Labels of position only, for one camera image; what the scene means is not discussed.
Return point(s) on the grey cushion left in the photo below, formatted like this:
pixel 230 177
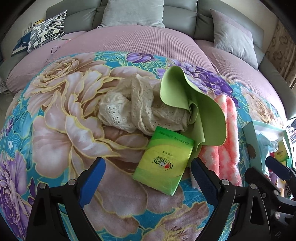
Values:
pixel 133 12

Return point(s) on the pink white fuzzy cloth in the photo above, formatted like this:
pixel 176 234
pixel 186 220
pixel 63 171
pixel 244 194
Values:
pixel 223 160

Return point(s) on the grey sofa pink cover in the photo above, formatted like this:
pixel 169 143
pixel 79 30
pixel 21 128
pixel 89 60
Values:
pixel 121 51

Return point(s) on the cream lace cloth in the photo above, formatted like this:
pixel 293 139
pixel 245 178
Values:
pixel 135 104

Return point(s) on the blue cushion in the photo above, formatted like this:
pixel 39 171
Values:
pixel 22 44

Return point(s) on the grey pink cushion right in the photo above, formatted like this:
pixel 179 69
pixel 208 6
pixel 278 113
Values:
pixel 233 38

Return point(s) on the black white patterned cushion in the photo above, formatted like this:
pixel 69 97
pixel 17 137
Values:
pixel 47 31

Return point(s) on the blue face mask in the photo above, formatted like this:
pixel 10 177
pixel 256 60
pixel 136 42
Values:
pixel 265 147

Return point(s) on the green white shallow box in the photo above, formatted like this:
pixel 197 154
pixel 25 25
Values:
pixel 254 128

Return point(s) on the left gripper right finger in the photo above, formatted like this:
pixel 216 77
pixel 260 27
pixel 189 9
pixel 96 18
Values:
pixel 207 180

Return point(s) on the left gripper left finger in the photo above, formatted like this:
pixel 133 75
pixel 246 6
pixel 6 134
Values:
pixel 89 180

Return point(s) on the small green tissue pack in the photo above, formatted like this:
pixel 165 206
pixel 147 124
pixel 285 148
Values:
pixel 164 161

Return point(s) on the beige patterned curtain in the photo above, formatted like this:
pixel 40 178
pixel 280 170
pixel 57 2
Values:
pixel 281 53

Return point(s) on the floral blanket table cover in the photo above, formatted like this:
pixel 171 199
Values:
pixel 59 141

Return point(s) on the light green cloth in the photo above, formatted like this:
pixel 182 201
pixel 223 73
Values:
pixel 207 124

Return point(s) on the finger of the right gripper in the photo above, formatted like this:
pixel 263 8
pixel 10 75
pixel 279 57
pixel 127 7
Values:
pixel 279 169

